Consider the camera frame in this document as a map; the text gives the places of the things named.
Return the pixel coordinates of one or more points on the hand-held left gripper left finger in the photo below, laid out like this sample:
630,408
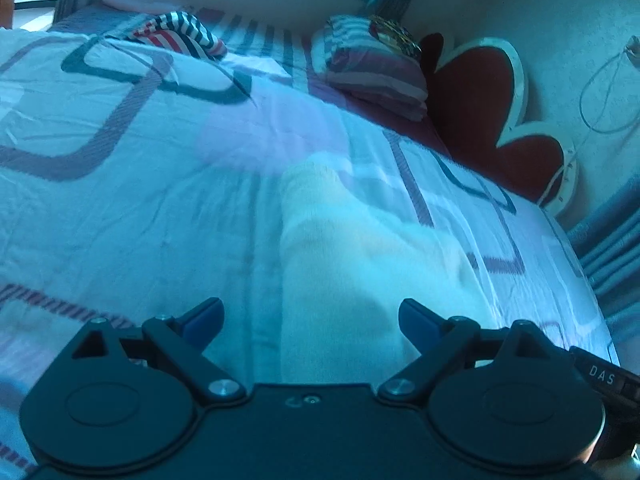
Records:
204,317

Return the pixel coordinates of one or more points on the striped cloth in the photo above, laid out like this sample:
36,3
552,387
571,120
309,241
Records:
175,32

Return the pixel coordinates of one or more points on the striped pillow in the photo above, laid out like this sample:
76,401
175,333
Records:
370,77

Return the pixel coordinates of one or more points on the pink pillow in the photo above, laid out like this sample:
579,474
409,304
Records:
135,1

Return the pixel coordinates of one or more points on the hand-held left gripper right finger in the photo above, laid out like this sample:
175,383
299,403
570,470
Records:
417,322

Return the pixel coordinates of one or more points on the red heart-shaped headboard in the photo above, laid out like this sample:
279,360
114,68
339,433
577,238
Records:
470,95

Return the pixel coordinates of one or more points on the patterned bed quilt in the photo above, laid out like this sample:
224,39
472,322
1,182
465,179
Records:
125,185

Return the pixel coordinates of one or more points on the cream small garment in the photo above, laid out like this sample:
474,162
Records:
340,260

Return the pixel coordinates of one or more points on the gold patterned cloth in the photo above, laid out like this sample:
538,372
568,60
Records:
395,35

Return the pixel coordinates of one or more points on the blue-grey curtain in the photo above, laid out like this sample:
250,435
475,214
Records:
615,260

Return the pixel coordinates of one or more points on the striped bed sheet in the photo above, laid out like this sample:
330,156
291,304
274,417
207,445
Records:
265,35

